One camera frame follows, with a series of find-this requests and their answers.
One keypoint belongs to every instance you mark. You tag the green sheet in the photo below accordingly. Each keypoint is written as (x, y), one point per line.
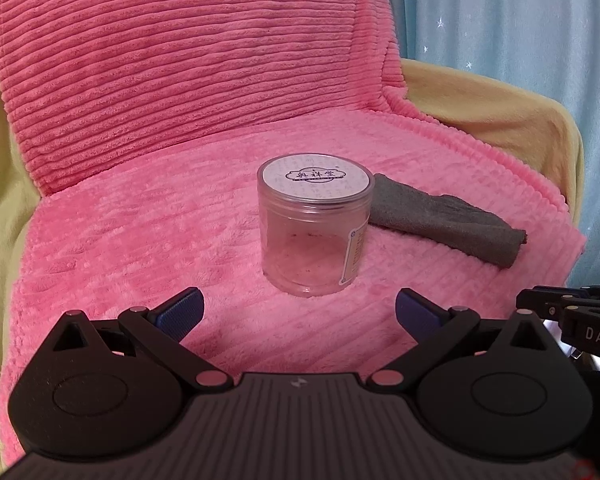
(5, 210)

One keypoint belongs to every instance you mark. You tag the grey cloth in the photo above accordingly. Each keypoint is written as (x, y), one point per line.
(445, 225)

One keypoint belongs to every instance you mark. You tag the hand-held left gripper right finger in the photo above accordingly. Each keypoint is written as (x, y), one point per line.
(417, 312)

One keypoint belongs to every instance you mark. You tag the pink ribbed blanket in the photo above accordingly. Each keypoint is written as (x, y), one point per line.
(180, 110)

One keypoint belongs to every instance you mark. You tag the clear plastic jar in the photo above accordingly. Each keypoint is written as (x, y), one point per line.
(305, 240)

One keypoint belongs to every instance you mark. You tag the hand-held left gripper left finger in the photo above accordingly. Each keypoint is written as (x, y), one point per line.
(180, 312)

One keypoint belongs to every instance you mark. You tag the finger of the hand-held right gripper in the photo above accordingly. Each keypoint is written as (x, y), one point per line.
(560, 307)
(535, 296)

